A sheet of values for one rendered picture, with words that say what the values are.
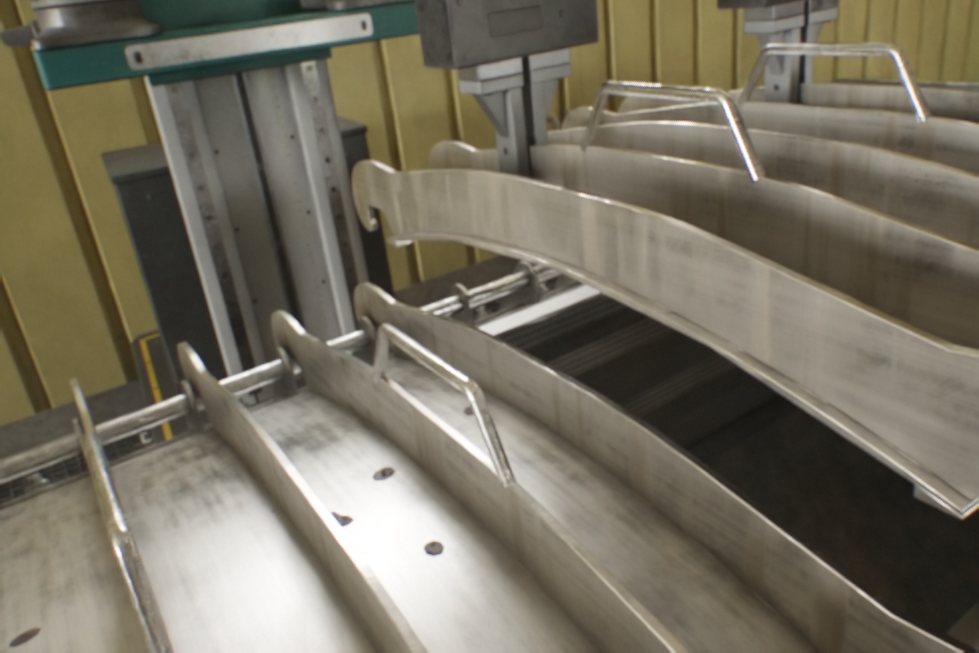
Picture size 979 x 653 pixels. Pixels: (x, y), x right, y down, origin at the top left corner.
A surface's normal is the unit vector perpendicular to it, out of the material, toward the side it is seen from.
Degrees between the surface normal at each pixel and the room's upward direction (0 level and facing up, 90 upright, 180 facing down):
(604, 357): 62
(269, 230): 90
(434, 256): 90
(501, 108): 90
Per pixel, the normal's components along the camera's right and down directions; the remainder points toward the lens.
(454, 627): -0.05, -0.88
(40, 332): 0.55, 0.26
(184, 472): -0.22, -0.95
